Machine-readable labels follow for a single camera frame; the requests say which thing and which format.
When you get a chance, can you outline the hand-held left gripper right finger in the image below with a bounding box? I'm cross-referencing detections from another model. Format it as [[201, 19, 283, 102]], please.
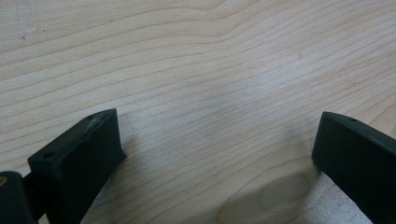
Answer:
[[311, 111, 396, 224]]

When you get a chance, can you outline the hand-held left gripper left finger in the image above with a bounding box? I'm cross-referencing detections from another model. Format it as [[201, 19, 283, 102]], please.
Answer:
[[27, 108, 128, 224]]

